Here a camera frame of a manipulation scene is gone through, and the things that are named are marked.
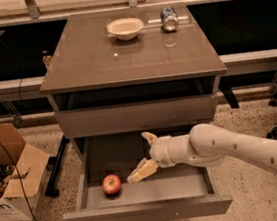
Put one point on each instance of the blue white soda can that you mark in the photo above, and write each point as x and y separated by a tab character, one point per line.
169	19

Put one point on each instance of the open middle drawer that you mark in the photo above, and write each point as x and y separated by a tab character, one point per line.
172	193

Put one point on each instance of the black table leg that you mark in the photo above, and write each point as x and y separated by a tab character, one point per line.
54	165

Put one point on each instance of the grey drawer cabinet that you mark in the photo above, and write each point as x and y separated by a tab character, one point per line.
91	68

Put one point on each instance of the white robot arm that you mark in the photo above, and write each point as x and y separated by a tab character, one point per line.
205	145

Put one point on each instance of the cardboard box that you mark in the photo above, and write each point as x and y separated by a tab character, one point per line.
22	169

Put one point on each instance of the red apple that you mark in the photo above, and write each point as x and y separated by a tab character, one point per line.
111	184

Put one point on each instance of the closed top drawer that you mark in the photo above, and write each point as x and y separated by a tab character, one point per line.
133	117

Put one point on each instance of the white paper bowl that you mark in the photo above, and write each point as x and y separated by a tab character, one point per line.
125	29

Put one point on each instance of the small bottle behind cabinet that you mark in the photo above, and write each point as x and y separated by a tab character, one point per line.
47	58

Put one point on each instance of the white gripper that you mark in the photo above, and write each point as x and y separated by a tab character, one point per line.
160	152

